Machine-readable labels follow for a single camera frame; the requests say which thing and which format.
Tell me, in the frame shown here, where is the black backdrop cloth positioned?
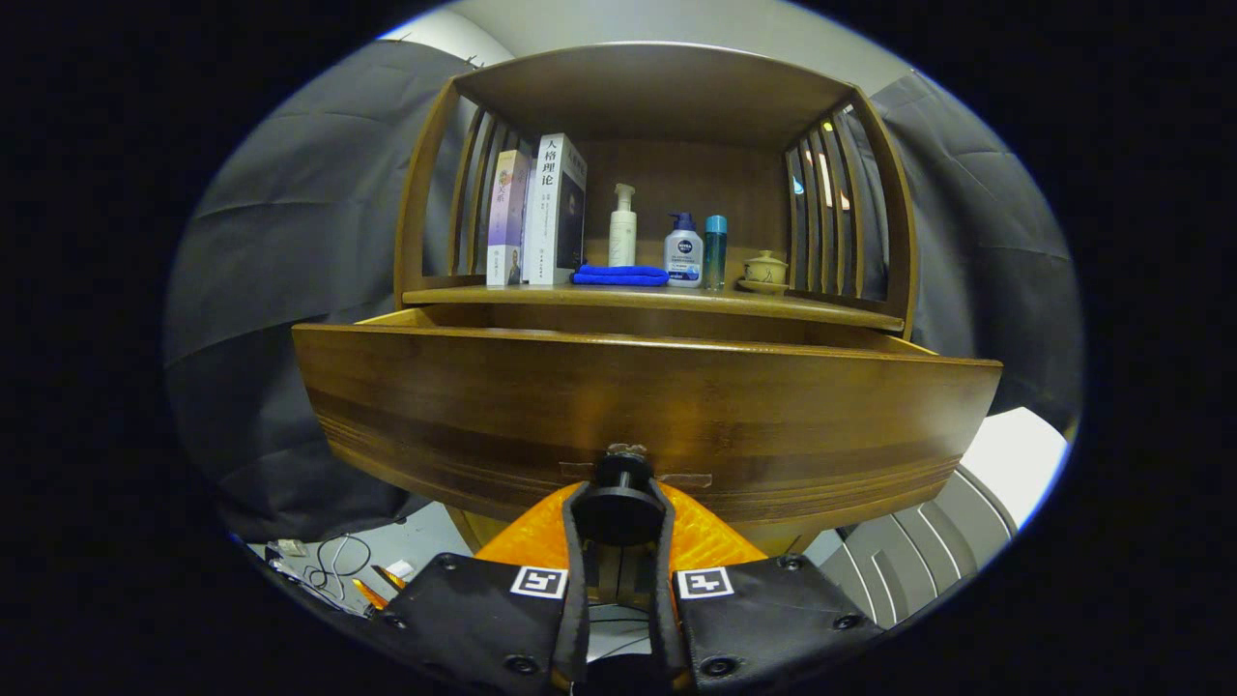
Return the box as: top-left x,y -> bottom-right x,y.
162,41 -> 1083,542

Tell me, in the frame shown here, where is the white pump bottle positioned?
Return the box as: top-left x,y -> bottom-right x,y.
609,183 -> 639,268

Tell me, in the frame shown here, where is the brown wooden countertop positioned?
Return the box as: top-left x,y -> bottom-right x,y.
401,283 -> 906,333

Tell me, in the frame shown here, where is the blue folded towel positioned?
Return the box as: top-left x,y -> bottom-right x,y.
571,264 -> 670,287

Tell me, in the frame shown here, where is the white flat board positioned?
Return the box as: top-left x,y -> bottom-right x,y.
962,406 -> 1072,528

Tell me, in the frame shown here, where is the brown wooden cabinet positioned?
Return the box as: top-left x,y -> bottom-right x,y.
391,41 -> 919,557

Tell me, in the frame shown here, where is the purple book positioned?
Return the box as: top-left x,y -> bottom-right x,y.
486,149 -> 532,287

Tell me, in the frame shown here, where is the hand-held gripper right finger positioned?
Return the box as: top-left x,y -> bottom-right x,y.
649,478 -> 885,695

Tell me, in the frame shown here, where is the white thick book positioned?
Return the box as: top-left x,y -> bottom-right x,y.
523,132 -> 589,286

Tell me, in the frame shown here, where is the brown wooden drawer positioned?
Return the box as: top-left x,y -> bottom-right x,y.
292,307 -> 1004,547

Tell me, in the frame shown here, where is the grey white ribbed panel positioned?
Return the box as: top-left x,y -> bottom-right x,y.
807,462 -> 1021,629

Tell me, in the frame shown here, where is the yellow lidded ceramic teacup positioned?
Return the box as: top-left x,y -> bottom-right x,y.
736,249 -> 790,295

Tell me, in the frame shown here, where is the white blue-capped lotion bottle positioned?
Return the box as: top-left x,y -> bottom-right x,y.
663,212 -> 704,289

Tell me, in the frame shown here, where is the teal slim bottle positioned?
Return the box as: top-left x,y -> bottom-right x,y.
704,215 -> 729,291

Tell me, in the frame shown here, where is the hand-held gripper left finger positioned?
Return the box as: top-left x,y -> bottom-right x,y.
372,480 -> 592,696

